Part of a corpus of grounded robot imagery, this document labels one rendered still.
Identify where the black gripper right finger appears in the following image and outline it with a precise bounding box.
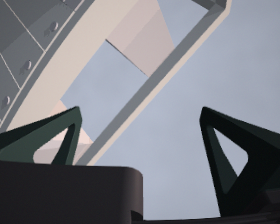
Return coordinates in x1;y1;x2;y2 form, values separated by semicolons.
199;106;280;217

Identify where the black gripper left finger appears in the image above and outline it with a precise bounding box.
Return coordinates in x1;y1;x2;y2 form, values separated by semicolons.
0;106;82;165

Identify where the grey open-frame rack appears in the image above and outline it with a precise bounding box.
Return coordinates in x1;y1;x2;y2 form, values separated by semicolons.
0;0;232;166

